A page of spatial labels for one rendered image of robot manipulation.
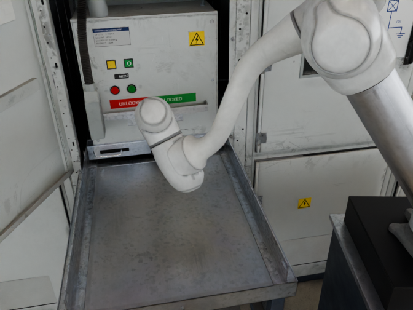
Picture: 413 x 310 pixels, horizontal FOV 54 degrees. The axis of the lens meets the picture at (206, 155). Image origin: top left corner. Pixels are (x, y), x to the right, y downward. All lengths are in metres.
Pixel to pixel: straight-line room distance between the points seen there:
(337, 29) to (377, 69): 0.12
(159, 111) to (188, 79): 0.46
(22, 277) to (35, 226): 0.30
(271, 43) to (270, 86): 0.58
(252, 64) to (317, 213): 1.11
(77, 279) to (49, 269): 0.77
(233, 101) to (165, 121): 0.19
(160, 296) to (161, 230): 0.25
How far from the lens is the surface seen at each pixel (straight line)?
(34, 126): 1.46
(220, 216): 1.32
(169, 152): 1.11
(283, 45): 0.96
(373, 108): 0.83
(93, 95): 1.42
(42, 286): 2.03
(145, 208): 1.37
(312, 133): 1.70
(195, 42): 1.48
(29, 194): 1.50
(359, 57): 0.72
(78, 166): 1.62
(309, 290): 2.27
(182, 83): 1.52
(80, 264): 1.22
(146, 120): 1.08
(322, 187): 1.88
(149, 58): 1.48
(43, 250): 1.87
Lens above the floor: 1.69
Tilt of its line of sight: 31 degrees down
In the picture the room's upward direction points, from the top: 1 degrees counter-clockwise
